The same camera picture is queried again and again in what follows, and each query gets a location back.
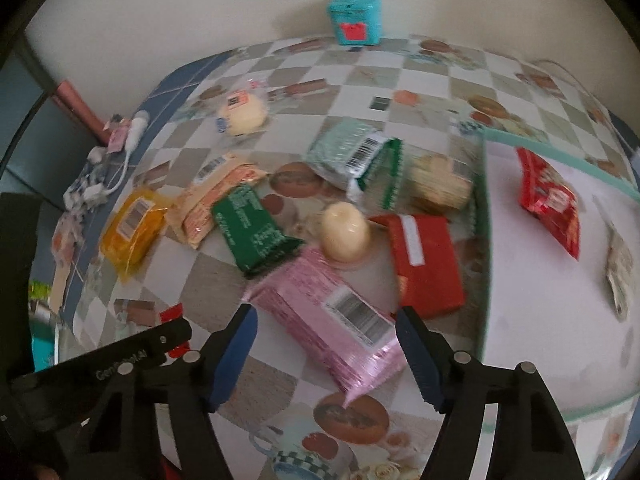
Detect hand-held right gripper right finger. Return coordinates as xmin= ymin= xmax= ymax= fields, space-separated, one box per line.
xmin=394 ymin=306 xmax=587 ymax=480

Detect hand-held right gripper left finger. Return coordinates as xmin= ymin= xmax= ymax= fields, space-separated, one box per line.
xmin=65 ymin=302 xmax=259 ymax=480

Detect red snack packet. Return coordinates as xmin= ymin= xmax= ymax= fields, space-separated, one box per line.
xmin=370 ymin=212 xmax=469 ymax=319

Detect pink snack packet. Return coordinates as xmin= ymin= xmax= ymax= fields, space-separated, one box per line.
xmin=247 ymin=247 xmax=409 ymax=409

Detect white tray teal rim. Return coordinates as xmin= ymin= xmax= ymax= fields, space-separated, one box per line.
xmin=470 ymin=125 xmax=640 ymax=477

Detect dark green snack packet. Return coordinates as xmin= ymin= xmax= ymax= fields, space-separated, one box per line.
xmin=211 ymin=184 xmax=306 ymax=279

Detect yellow snack packet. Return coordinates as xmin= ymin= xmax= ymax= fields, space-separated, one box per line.
xmin=98 ymin=185 xmax=169 ymax=281

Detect clear cookie packet green edge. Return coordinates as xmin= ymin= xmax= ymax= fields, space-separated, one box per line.
xmin=367 ymin=137 xmax=476 ymax=217

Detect small red wrapper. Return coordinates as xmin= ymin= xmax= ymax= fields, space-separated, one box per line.
xmin=159 ymin=304 xmax=194 ymax=359

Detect pale candy packets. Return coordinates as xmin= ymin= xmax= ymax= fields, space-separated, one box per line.
xmin=49 ymin=214 xmax=84 ymax=312

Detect peach orange snack packet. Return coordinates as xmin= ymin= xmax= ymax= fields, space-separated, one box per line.
xmin=165 ymin=152 xmax=269 ymax=251

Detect blue white wrappers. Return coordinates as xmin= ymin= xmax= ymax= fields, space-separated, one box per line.
xmin=62 ymin=146 xmax=114 ymax=212

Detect red glossy snack bag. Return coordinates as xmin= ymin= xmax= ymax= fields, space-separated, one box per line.
xmin=515 ymin=147 xmax=584 ymax=261

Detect small pale snack packet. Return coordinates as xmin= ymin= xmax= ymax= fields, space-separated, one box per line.
xmin=602 ymin=220 xmax=639 ymax=322

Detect light green snack packet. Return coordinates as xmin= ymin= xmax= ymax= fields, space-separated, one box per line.
xmin=306 ymin=119 xmax=389 ymax=204

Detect small pink packet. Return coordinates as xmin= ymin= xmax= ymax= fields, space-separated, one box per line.
xmin=104 ymin=116 xmax=131 ymax=154

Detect round bread in clear packet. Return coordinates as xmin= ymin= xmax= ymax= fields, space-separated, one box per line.
xmin=215 ymin=77 xmax=274 ymax=139

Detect checkered printed tablecloth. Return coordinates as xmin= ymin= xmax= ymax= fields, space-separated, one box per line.
xmin=30 ymin=35 xmax=640 ymax=480

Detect pink wooden edge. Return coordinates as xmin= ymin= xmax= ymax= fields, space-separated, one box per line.
xmin=55 ymin=80 xmax=109 ymax=134

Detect teal tin box red label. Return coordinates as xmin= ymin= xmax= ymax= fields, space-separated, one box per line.
xmin=327 ymin=0 xmax=384 ymax=46

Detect white charger with cable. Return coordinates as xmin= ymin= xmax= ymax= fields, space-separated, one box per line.
xmin=106 ymin=110 xmax=151 ymax=197

